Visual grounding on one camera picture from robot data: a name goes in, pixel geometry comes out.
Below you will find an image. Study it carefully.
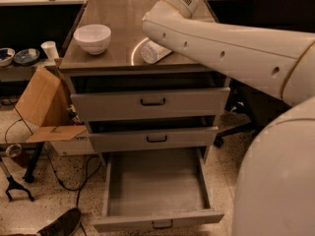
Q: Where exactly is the clear plastic water bottle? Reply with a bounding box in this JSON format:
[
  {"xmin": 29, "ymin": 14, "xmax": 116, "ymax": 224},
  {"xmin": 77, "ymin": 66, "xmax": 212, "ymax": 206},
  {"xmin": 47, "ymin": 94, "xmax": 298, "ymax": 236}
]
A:
[{"xmin": 141, "ymin": 41, "xmax": 171, "ymax": 64}]

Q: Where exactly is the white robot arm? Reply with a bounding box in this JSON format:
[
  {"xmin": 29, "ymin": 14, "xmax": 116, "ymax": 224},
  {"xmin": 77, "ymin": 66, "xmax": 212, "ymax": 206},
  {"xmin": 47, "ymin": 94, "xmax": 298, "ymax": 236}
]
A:
[{"xmin": 143, "ymin": 0, "xmax": 315, "ymax": 236}]

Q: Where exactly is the grey drawer cabinet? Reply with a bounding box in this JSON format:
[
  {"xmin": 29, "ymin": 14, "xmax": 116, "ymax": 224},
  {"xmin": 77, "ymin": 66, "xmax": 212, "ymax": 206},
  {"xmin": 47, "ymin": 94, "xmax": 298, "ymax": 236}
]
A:
[{"xmin": 58, "ymin": 0, "xmax": 238, "ymax": 164}]

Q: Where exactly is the grey top drawer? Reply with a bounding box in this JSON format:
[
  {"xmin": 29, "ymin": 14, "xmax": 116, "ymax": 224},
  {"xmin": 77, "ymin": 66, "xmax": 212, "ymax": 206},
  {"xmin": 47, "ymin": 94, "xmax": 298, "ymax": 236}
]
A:
[{"xmin": 71, "ymin": 88, "xmax": 229, "ymax": 121}]

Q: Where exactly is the grey bottom drawer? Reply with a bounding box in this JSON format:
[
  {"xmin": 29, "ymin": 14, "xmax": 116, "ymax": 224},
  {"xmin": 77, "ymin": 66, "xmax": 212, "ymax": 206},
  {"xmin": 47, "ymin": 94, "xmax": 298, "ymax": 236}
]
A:
[{"xmin": 94, "ymin": 147, "xmax": 223, "ymax": 233}]

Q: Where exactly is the white box with print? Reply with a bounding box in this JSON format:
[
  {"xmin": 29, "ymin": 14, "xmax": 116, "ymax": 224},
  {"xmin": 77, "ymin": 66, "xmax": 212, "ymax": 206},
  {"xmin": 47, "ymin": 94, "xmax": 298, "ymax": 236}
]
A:
[{"xmin": 50, "ymin": 131, "xmax": 95, "ymax": 156}]

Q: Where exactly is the white ceramic bowl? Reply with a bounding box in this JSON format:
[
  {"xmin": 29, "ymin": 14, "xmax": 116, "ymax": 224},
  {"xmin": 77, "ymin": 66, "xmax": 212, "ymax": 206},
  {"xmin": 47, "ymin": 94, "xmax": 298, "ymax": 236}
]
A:
[{"xmin": 73, "ymin": 25, "xmax": 111, "ymax": 55}]

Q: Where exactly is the brown cardboard box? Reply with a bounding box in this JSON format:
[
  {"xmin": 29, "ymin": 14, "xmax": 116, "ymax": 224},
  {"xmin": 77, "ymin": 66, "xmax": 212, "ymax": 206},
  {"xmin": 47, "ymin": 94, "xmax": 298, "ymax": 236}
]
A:
[{"xmin": 15, "ymin": 66, "xmax": 87, "ymax": 143}]

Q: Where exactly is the white paper cup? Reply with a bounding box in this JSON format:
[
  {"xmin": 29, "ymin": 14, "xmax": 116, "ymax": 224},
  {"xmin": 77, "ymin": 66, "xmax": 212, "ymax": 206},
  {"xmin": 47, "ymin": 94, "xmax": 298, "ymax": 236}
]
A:
[{"xmin": 41, "ymin": 40, "xmax": 59, "ymax": 61}]

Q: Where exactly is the blue patterned dish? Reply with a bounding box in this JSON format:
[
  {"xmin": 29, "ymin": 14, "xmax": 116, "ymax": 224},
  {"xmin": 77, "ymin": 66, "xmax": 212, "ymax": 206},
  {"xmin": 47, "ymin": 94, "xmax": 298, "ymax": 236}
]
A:
[{"xmin": 14, "ymin": 48, "xmax": 40, "ymax": 66}]

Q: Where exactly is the black shoe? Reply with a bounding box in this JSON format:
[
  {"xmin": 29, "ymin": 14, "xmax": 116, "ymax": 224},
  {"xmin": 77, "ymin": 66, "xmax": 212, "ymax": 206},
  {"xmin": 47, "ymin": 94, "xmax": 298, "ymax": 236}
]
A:
[{"xmin": 36, "ymin": 207, "xmax": 82, "ymax": 236}]

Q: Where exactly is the blue white small bowl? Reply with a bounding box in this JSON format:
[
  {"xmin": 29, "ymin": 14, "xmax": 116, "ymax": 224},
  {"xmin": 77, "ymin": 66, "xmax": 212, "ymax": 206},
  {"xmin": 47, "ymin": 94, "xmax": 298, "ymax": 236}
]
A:
[{"xmin": 0, "ymin": 47, "xmax": 15, "ymax": 67}]

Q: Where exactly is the black metal stand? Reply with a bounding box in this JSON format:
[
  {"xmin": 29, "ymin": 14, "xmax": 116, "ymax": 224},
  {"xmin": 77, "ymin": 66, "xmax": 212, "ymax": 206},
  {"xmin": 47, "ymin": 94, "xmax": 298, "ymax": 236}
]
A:
[{"xmin": 0, "ymin": 157, "xmax": 34, "ymax": 202}]

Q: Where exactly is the black office chair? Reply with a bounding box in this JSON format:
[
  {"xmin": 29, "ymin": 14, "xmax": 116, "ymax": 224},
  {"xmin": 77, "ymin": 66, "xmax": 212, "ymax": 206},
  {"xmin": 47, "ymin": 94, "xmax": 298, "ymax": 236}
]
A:
[{"xmin": 210, "ymin": 0, "xmax": 315, "ymax": 148}]

